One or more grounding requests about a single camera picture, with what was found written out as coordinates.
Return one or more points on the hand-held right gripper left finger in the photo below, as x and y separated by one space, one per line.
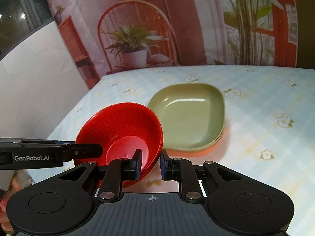
139 163

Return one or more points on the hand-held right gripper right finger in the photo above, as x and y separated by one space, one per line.
163 166

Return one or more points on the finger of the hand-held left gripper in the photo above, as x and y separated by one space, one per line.
37 141
86 150

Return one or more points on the red round bowl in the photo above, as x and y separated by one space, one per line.
118 125
151 166

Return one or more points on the orange square plate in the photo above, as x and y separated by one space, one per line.
192 153

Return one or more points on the green square plate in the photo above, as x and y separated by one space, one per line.
187 113
217 141

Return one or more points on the person's left hand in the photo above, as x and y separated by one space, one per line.
22 180

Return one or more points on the floral pale blue tablecloth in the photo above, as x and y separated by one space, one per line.
258 98

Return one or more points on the dark window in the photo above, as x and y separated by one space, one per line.
14 5

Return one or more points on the printed backdrop cloth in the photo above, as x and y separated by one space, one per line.
196 29

